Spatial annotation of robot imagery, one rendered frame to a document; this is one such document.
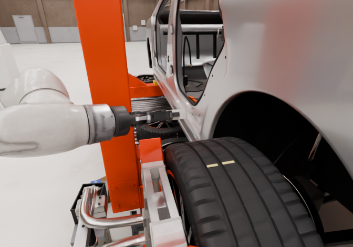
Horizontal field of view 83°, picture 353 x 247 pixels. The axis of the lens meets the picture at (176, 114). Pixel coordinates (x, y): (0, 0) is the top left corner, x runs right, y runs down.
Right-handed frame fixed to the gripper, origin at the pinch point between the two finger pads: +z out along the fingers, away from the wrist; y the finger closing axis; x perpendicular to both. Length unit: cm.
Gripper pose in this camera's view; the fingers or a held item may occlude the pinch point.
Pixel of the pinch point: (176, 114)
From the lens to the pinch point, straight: 59.9
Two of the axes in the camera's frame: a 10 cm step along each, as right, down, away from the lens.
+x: -1.1, -9.9, 0.0
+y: 6.1, -0.7, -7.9
